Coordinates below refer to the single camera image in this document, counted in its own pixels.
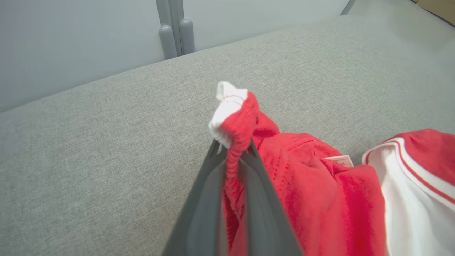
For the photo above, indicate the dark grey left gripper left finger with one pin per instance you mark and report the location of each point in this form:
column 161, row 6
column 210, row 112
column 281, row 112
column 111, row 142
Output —
column 199, row 220

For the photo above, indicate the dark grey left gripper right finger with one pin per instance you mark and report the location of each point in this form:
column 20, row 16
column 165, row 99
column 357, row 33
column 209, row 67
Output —
column 266, row 220

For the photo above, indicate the red shorts with white trim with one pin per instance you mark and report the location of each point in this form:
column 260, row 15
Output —
column 302, row 199

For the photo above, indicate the red number 23 basketball jersey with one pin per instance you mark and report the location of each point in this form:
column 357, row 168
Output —
column 419, row 199

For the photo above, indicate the brown cardboard box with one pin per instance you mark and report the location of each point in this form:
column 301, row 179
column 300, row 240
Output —
column 439, row 9

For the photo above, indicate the grey metal frame post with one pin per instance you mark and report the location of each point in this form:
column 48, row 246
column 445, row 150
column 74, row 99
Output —
column 347, row 7
column 186, row 35

